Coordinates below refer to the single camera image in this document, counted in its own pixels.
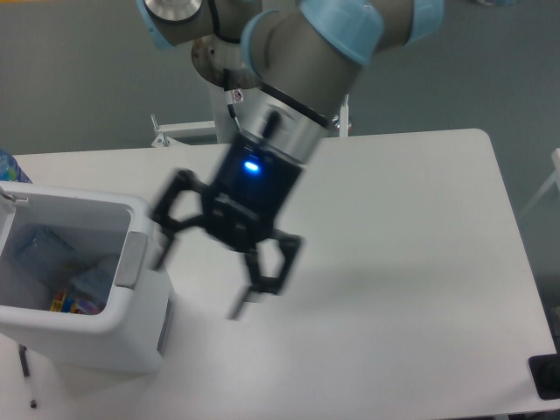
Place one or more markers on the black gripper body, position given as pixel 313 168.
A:
pixel 242 202

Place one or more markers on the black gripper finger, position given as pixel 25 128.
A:
pixel 289 246
pixel 183 181

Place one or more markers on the crushed clear plastic bottle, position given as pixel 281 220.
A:
pixel 60 266

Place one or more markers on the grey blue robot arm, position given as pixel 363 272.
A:
pixel 304 61

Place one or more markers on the white trash can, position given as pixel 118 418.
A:
pixel 129 334

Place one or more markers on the colourful snack package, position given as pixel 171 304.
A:
pixel 75 301

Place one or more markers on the blue water bottle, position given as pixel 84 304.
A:
pixel 10 169

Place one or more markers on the black pen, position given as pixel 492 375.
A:
pixel 22 353

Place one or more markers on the black device at table edge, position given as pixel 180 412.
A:
pixel 545 373

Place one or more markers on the white pedestal foot bracket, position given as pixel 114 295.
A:
pixel 170 134

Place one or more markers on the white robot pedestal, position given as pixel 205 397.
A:
pixel 231 85

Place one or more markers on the white frame at right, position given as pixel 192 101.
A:
pixel 548 188

